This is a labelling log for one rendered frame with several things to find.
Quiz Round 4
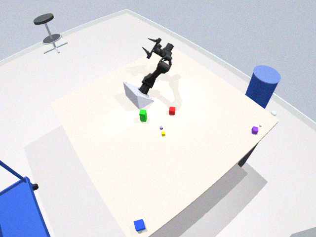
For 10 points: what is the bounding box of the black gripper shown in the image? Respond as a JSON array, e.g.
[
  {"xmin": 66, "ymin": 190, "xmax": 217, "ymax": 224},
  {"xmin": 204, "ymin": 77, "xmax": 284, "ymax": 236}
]
[{"xmin": 142, "ymin": 38, "xmax": 162, "ymax": 59}]

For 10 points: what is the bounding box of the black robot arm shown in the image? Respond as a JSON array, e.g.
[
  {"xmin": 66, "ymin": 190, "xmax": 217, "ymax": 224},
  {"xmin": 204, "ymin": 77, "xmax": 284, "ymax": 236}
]
[{"xmin": 138, "ymin": 43, "xmax": 174, "ymax": 94}]

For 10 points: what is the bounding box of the red block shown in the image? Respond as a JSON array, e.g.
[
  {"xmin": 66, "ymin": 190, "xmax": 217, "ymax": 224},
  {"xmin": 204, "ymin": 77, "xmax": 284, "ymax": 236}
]
[{"xmin": 169, "ymin": 107, "xmax": 175, "ymax": 115}]

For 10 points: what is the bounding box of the purple cube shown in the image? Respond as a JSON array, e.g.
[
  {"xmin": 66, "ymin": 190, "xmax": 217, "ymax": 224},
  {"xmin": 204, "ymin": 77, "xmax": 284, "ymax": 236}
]
[{"xmin": 251, "ymin": 126, "xmax": 258, "ymax": 134}]

